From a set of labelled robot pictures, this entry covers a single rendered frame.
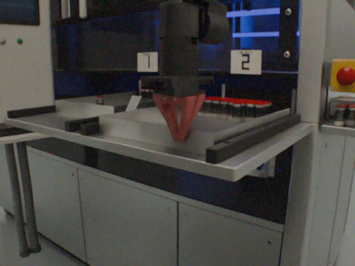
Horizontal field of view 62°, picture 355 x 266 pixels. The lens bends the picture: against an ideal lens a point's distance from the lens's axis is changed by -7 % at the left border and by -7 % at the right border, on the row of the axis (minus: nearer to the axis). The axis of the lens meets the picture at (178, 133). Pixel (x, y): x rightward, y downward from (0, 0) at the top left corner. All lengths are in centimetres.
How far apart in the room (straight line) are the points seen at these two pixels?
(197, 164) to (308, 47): 44
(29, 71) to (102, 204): 60
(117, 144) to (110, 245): 90
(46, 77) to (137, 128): 81
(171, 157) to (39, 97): 90
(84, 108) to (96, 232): 74
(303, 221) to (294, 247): 8
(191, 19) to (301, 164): 49
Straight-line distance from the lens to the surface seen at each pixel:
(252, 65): 83
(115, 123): 60
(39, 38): 131
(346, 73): 73
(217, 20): 52
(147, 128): 54
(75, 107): 88
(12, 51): 128
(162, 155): 48
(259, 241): 94
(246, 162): 45
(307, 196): 84
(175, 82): 42
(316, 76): 78
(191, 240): 107
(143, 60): 104
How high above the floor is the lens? 101
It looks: 12 degrees down
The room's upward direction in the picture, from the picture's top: straight up
